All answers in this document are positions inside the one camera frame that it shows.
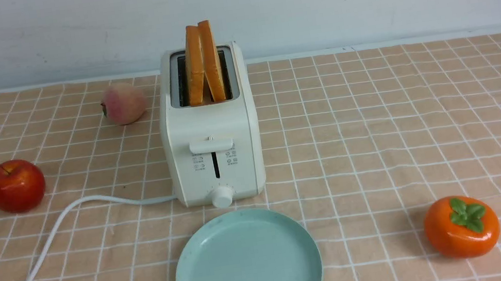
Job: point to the red apple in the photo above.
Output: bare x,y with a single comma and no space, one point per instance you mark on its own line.
22,186

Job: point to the white two-slot toaster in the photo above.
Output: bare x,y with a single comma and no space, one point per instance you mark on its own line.
213,151

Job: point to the pink peach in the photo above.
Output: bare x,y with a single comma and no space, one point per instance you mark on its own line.
123,103

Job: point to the toast slice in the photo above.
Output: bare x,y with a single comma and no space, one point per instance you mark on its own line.
212,67
194,66

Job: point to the light green plate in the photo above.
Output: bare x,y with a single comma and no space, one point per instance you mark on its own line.
250,245

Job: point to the orange persimmon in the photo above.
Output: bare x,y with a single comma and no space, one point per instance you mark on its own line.
461,227

